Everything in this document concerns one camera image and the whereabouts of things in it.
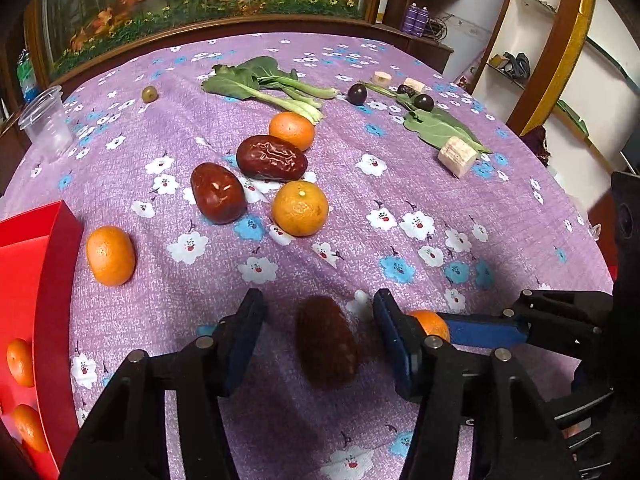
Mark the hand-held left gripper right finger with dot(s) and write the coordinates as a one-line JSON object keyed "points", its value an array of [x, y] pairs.
{"points": [[395, 345]]}

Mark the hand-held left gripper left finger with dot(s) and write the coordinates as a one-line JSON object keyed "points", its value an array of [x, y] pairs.
{"points": [[247, 340]]}

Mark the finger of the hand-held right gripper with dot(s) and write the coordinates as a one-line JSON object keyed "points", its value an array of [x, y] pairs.
{"points": [[480, 330]]}

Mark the orange mandarin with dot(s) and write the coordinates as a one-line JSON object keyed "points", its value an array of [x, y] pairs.
{"points": [[111, 255], [300, 208], [292, 131], [20, 362], [432, 322], [30, 427]]}

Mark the dark red date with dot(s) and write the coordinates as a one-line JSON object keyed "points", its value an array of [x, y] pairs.
{"points": [[327, 347]]}

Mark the smooth red date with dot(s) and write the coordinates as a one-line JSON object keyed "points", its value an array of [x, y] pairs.
{"points": [[217, 192]]}

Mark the large banana piece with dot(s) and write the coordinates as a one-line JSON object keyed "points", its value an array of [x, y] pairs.
{"points": [[457, 156]]}

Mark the wrinkled red date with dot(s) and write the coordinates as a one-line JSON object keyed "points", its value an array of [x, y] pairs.
{"points": [[271, 157]]}

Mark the red box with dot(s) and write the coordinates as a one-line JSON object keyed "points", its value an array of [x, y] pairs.
{"points": [[45, 280]]}

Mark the purple floral tablecloth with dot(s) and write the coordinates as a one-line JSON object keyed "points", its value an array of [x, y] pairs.
{"points": [[400, 185]]}

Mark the green vegetable leaf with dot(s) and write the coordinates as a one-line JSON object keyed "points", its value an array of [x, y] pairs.
{"points": [[440, 127]]}

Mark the dark purple grape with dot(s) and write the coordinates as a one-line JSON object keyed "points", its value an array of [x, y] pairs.
{"points": [[357, 94], [405, 90], [424, 102]]}

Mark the green bok choy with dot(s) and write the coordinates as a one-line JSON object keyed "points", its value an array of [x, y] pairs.
{"points": [[270, 85]]}

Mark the green olive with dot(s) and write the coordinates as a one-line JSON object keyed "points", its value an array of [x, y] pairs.
{"points": [[149, 93]]}

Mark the black tangled item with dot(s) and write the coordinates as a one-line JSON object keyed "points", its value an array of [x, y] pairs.
{"points": [[516, 64]]}

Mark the white curved shelf unit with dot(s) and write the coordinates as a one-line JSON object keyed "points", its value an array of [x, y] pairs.
{"points": [[560, 35]]}

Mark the clear plastic cup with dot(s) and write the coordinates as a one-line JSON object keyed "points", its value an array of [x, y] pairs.
{"points": [[45, 122]]}

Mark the brown wooden cabinet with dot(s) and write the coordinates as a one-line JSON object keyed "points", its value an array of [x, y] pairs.
{"points": [[400, 35]]}

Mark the purple spray can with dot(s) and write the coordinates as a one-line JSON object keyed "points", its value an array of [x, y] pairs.
{"points": [[424, 20], [412, 19]]}

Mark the green label plastic bottle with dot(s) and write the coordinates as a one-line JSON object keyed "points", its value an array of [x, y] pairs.
{"points": [[26, 77]]}

